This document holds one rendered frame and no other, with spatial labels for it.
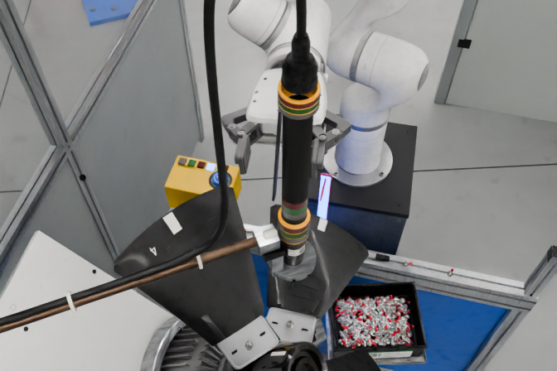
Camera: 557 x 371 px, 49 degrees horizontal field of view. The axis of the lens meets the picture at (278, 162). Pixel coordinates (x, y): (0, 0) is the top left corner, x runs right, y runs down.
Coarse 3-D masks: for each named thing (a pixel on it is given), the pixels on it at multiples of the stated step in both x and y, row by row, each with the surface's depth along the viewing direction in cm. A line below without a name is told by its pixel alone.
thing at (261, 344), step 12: (252, 324) 102; (264, 324) 102; (240, 336) 102; (252, 336) 102; (264, 336) 102; (276, 336) 102; (228, 348) 102; (240, 348) 102; (264, 348) 102; (228, 360) 102; (240, 360) 102; (252, 360) 103
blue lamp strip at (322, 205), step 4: (324, 176) 131; (328, 180) 131; (320, 184) 133; (328, 184) 133; (320, 188) 134; (328, 188) 134; (320, 192) 136; (324, 192) 135; (328, 192) 135; (324, 196) 137; (324, 200) 138; (320, 204) 139; (324, 204) 139; (320, 208) 141; (324, 208) 140; (320, 212) 142; (324, 212) 142; (320, 216) 143; (324, 216) 143
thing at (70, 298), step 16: (208, 0) 49; (304, 0) 52; (208, 16) 50; (304, 16) 54; (208, 32) 51; (304, 32) 55; (208, 48) 53; (208, 64) 54; (208, 80) 56; (224, 160) 65; (224, 176) 68; (224, 192) 70; (224, 208) 72; (224, 224) 75; (208, 240) 78; (192, 256) 78; (144, 272) 77; (96, 288) 76; (48, 304) 75; (64, 304) 75; (0, 320) 73; (16, 320) 74
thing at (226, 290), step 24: (216, 192) 100; (192, 216) 98; (216, 216) 99; (240, 216) 101; (144, 240) 95; (168, 240) 97; (192, 240) 98; (240, 240) 100; (120, 264) 94; (144, 264) 96; (216, 264) 99; (240, 264) 100; (144, 288) 96; (168, 288) 97; (192, 288) 98; (216, 288) 99; (240, 288) 100; (192, 312) 99; (216, 312) 100; (240, 312) 100; (216, 336) 101
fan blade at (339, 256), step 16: (272, 208) 125; (320, 240) 124; (336, 240) 125; (352, 240) 127; (320, 256) 121; (336, 256) 122; (352, 256) 124; (272, 272) 117; (320, 272) 118; (336, 272) 120; (352, 272) 121; (272, 288) 115; (288, 288) 115; (304, 288) 115; (320, 288) 116; (336, 288) 117; (272, 304) 113; (288, 304) 113; (304, 304) 113; (320, 304) 114
